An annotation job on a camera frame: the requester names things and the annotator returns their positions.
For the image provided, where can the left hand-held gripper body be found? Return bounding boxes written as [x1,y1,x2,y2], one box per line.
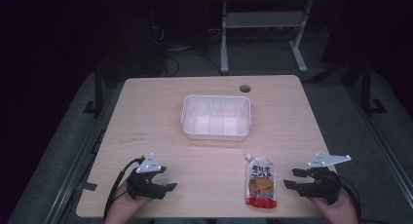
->
[127,152,169,201]

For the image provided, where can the white metal stand frame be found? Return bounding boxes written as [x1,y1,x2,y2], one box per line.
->
[219,0,315,74]

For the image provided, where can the white and red spout pouch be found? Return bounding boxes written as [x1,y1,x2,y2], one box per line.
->
[244,153,279,209]

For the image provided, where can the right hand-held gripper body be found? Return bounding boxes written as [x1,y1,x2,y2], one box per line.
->
[296,152,353,206]

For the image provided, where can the person's right hand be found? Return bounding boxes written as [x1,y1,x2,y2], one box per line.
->
[310,189,360,224]

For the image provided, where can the black floor cables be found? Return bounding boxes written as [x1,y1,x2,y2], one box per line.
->
[147,9,225,78]

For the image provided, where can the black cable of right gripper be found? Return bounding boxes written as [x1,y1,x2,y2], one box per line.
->
[337,174,386,224]

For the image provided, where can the person's left hand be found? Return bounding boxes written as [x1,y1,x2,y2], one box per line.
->
[103,180,153,224]

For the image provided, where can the black metal stand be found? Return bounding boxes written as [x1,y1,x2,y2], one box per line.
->
[340,56,389,117]
[82,66,105,119]

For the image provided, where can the white plastic container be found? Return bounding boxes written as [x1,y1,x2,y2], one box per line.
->
[180,93,253,142]

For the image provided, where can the grey metal rail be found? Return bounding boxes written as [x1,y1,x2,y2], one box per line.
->
[344,86,413,199]
[43,87,120,224]

